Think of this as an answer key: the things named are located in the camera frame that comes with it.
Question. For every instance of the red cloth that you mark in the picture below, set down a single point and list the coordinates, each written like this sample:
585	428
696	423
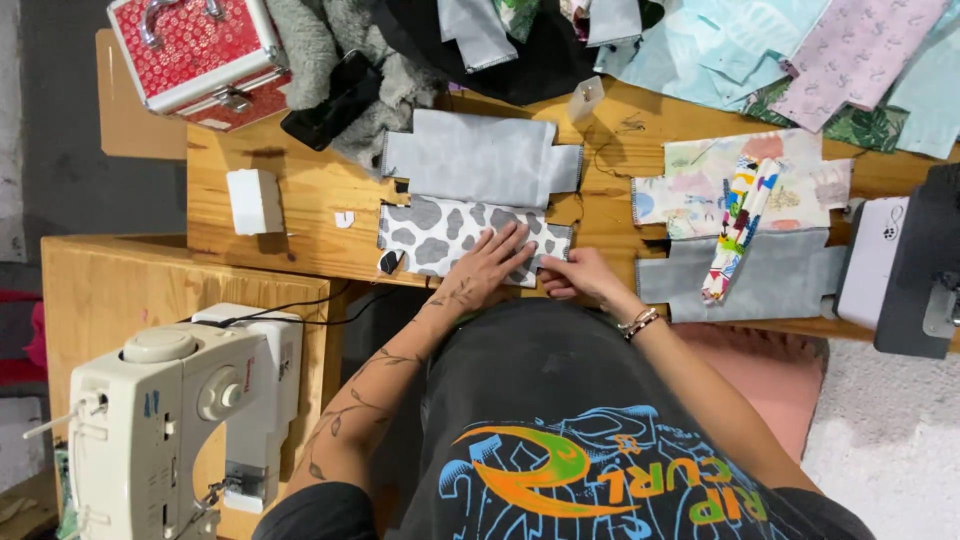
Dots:
26	337

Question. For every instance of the loose dark thread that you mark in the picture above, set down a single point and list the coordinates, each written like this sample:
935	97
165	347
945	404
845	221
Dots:
611	146

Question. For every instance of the pastel printed fabric piece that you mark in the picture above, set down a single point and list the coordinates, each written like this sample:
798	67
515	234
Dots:
690	187

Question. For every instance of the light grey cut fabric piece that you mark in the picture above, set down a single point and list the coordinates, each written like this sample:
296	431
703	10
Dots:
480	157

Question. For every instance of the grey fluffy cloth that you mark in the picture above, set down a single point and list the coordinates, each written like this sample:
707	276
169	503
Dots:
311	45

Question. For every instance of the small clear plastic box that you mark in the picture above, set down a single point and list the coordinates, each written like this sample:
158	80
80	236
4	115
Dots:
585	99

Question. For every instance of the person's left hand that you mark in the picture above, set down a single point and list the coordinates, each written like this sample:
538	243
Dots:
480	274

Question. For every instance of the dark grey cut fabric piece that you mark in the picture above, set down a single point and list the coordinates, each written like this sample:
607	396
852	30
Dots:
772	274

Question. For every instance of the person's right hand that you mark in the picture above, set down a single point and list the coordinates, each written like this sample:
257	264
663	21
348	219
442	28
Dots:
589	281

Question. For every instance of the heap of pastel fabric pieces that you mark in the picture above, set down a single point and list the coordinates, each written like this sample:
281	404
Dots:
787	60

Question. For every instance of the colourful printed fabric strip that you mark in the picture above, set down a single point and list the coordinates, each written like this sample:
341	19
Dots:
739	225

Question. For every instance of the cow print fabric piece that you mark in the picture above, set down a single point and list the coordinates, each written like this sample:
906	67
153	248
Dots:
435	236

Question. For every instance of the brown cardboard sheet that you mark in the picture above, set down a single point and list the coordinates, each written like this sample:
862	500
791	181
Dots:
124	112

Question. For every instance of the black printed shirt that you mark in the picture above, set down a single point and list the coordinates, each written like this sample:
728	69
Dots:
562	420

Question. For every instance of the black fabric heap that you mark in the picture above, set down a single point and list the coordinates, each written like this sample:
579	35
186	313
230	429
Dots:
540	64

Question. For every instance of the black phone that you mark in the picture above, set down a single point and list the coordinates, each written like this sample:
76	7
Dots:
334	105

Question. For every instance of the small white paper scrap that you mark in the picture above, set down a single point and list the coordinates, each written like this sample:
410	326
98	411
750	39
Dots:
344	219

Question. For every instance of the cream sewing machine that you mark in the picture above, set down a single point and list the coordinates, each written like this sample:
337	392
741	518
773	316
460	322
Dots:
165	420

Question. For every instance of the black and white sewing machine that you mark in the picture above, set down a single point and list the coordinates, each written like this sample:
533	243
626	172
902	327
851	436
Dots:
892	262

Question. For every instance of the wooden side table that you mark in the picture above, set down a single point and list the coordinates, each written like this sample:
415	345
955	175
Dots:
112	292

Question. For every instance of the white foam block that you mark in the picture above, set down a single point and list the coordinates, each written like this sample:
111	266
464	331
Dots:
253	201

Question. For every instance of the red patterned metal-trim case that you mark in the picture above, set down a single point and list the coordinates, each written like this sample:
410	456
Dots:
191	52

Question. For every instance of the pink seat cushion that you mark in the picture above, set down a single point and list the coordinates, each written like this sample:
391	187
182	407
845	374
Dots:
757	375

